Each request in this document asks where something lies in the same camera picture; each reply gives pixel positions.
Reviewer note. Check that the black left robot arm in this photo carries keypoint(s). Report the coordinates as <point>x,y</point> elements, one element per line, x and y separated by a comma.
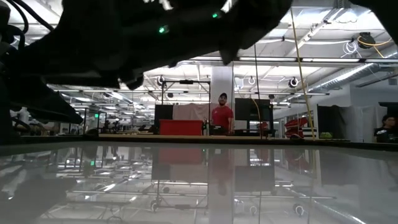
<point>31,56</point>

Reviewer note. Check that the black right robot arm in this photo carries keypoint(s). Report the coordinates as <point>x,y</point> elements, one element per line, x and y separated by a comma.
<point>388,12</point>

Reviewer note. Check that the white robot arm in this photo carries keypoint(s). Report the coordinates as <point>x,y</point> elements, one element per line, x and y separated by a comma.
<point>23,113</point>

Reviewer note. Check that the black flat panel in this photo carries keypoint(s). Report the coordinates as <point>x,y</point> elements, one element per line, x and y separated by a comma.
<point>163,113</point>

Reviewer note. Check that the red plastic bin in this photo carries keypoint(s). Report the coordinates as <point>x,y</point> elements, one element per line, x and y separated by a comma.
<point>180,127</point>

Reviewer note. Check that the white building column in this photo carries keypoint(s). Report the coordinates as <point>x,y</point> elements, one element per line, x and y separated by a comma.
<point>222,81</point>

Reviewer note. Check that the person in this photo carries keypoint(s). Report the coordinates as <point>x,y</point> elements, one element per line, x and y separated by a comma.
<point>385,130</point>
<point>222,116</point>

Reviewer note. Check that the black monitor on stand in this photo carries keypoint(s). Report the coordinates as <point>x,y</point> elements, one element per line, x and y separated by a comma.
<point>248,109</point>

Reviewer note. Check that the long ceiling light strip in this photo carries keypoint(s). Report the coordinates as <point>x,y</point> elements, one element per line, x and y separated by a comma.
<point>267,59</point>

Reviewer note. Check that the small black hanging reel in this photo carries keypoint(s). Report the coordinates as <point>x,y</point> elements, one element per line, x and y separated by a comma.
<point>293,82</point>

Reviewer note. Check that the red storage bin rack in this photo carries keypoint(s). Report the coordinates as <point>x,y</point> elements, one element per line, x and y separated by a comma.
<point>295,124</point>

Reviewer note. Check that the dark fabric partition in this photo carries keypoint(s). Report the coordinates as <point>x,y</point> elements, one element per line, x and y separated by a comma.
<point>329,121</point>

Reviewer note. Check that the small green object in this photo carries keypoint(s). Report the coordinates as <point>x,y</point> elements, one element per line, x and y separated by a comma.
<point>326,135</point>

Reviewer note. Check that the black desk screen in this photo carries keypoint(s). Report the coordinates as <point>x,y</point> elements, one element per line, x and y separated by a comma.
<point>388,109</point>

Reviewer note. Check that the black metal gantry frame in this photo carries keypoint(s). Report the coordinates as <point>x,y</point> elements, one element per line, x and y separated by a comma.
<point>186,82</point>

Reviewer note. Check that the silver ventilation duct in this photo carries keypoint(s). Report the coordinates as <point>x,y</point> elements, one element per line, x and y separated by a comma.
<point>351,73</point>

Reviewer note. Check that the black aluminium table frame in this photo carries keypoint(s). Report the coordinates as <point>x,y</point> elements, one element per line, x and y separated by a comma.
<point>373,145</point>

